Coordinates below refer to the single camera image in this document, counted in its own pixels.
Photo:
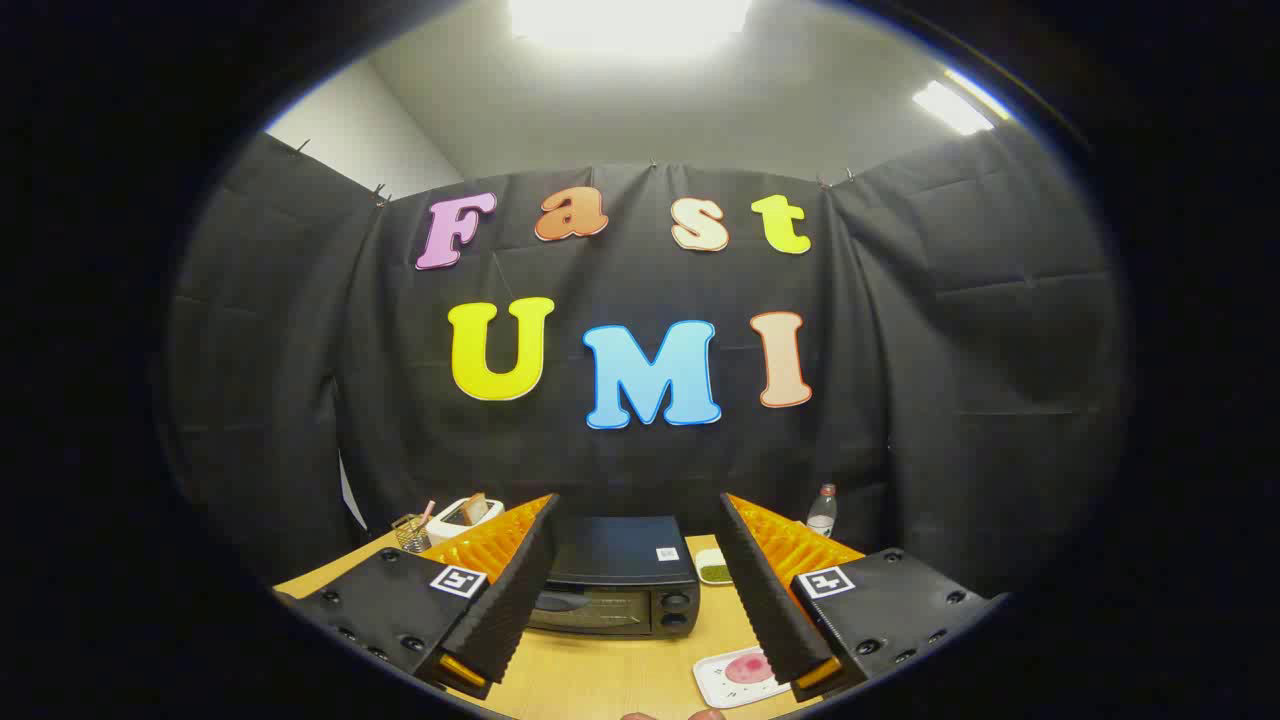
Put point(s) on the white bread toaster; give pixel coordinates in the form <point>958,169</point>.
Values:
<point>450,525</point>

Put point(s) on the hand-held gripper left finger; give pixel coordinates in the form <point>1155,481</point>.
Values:
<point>515,600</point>

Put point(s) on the white divided bean dish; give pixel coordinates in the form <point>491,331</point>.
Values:
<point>712,572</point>

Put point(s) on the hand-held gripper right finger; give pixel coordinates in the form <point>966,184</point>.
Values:
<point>765,600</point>

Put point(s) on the white square food plate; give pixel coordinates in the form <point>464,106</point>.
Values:
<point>715,685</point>

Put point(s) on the narrow ceiling light panel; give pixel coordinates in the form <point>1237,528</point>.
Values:
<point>950,105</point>

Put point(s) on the black backdrop cloth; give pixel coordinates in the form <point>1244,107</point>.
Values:
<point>900,350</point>

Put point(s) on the black toaster oven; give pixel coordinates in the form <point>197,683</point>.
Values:
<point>620,555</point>

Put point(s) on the brown bread slice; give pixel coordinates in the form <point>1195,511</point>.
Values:
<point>475,508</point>

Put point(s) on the pink ham slice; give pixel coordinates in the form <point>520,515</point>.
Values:
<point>745,670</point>

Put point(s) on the large ceiling light panel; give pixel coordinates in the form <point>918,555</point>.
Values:
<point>630,20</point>

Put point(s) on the red label water bottle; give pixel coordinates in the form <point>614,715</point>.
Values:
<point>822,518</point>

